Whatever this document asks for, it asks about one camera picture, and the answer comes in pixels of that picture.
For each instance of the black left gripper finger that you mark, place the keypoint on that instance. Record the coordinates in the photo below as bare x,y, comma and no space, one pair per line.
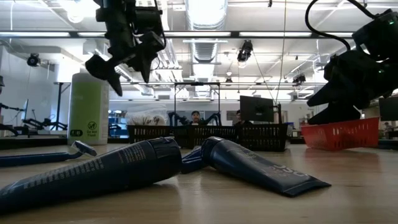
146,56
102,68

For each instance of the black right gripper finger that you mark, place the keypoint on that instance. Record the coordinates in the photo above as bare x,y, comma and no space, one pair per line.
326,96
339,114

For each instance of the clear plastic vanity kit bag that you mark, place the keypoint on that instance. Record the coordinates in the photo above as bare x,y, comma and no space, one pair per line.
147,119

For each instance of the dark blue toiletry tube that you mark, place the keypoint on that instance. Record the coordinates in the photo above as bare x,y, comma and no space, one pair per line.
248,165
93,174

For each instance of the background black robot arm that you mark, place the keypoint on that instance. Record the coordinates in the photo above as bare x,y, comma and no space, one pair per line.
213,118
178,118
40,124

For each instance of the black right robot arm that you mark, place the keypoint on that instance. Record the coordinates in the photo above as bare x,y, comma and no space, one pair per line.
379,34

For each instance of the red plastic basket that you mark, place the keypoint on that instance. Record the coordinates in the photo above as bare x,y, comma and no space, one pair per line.
342,137

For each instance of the black ceiling spotlight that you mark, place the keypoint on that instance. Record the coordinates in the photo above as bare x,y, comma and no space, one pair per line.
245,51
299,79
33,60

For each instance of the black computer monitor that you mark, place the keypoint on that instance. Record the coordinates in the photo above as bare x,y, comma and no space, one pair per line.
388,111
256,109

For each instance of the green white wipes canister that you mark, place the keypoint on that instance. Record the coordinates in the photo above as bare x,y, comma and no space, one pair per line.
88,109

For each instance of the person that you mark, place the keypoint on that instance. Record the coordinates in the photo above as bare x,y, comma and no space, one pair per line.
238,116
196,116
387,126

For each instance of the black metal stand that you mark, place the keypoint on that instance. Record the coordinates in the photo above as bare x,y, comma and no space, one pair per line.
59,105

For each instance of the black frame rig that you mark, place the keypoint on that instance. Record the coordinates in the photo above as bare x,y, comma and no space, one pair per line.
196,83

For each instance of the silver ventilation duct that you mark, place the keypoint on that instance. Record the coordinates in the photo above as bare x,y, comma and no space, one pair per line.
206,18

